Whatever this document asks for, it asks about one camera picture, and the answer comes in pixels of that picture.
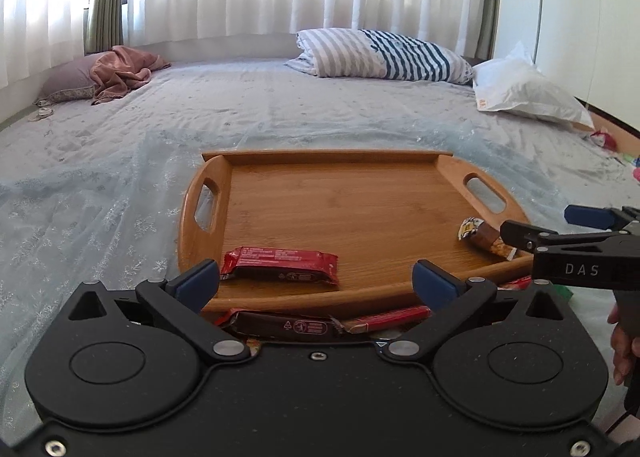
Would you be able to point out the person's right hand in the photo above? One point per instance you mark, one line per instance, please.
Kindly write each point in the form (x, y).
(625, 352)

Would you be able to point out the striped pillow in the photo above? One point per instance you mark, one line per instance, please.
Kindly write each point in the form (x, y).
(380, 54)

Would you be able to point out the purple pillow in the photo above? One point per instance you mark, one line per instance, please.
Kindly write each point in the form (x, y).
(67, 82)

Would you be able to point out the white pillow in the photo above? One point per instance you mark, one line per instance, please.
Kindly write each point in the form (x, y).
(530, 89)

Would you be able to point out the small red toy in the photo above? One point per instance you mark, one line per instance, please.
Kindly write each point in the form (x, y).
(602, 139)

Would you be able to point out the pink crumpled cloth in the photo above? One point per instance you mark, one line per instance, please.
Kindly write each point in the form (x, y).
(122, 72)

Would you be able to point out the red stick snack packet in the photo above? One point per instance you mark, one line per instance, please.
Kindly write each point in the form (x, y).
(390, 318)

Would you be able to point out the small red snack packet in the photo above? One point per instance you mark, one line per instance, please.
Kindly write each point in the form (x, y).
(515, 282)

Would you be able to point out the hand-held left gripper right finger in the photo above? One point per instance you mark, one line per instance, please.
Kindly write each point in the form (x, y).
(434, 287)

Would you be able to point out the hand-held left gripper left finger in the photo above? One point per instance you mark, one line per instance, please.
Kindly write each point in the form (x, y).
(196, 283)

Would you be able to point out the brown peanut snack packet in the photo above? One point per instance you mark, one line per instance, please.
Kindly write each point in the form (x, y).
(487, 236)

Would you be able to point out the dark brown snack bar wrapper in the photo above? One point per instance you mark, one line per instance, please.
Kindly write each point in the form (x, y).
(285, 326)

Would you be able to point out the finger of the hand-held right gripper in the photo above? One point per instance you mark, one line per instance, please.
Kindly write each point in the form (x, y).
(585, 215)
(525, 234)

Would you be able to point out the small round trinket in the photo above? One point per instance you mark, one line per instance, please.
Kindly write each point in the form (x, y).
(42, 113)

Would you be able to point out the red chocolate bar wrapper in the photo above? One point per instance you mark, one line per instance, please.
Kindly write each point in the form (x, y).
(280, 264)

